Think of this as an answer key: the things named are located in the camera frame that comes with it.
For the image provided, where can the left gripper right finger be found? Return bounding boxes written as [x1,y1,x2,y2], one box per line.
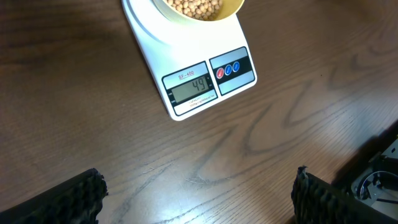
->
[291,166,397,224]

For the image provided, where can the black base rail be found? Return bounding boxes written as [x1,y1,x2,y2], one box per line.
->
[331,122,397,213]

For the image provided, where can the pale yellow bowl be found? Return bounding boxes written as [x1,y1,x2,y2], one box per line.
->
[153,0,244,23]

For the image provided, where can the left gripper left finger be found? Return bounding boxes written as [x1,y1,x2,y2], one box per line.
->
[1,168,108,224]

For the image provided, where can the white digital kitchen scale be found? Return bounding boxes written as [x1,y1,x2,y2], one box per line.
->
[122,0,257,121]

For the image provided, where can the soybeans in bowl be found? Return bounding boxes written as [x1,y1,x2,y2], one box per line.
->
[165,0,223,21]

